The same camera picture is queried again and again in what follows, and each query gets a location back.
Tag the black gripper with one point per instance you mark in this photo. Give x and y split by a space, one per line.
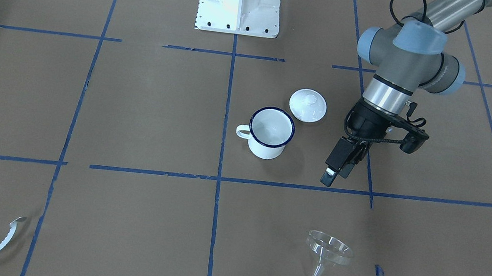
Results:
365 122

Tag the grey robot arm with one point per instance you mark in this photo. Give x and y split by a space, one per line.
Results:
410 56

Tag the clear plastic funnel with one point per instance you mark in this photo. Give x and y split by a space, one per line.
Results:
328 250

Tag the white enamel mug blue rim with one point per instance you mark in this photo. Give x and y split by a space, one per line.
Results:
270 129

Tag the blue tape line lengthwise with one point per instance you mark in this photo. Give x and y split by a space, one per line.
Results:
221 158

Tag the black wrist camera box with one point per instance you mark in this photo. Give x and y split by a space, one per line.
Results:
415 137

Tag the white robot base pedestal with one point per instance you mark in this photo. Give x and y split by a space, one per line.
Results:
255 18

